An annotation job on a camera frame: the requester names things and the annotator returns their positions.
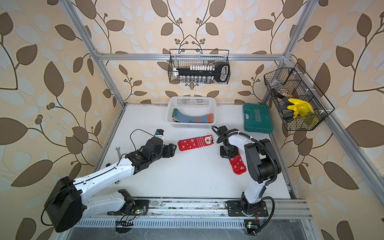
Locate blue orange striped sock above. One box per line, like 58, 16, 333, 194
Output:
172, 109, 214, 123

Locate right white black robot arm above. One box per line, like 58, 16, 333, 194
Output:
212, 126, 281, 216

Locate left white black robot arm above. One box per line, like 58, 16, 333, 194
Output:
43, 137, 177, 233

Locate blue green toe sock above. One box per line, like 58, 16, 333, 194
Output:
172, 113, 179, 122

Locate black wire basket back wall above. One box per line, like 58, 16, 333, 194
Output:
168, 48, 231, 85

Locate black wire basket right wall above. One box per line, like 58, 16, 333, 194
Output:
264, 63, 335, 131

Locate white plastic basket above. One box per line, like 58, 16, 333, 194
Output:
166, 97, 217, 129

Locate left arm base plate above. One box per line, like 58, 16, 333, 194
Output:
107, 200, 150, 216

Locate black wire basket wall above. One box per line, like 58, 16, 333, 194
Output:
168, 48, 231, 85
264, 63, 335, 131

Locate red bear sock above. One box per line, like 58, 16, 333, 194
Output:
178, 135, 214, 151
229, 152, 247, 175

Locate silver open-end wrench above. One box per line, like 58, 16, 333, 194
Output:
116, 147, 122, 160

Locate green plastic tool case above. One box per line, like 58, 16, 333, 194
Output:
243, 104, 274, 134

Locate socket set holder black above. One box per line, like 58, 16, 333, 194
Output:
173, 63, 231, 84

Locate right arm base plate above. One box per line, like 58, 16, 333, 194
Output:
225, 200, 269, 217

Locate black pliers in basket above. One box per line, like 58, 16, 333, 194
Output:
272, 89, 294, 122

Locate yellow rubber glove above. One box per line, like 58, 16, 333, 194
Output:
287, 98, 314, 119

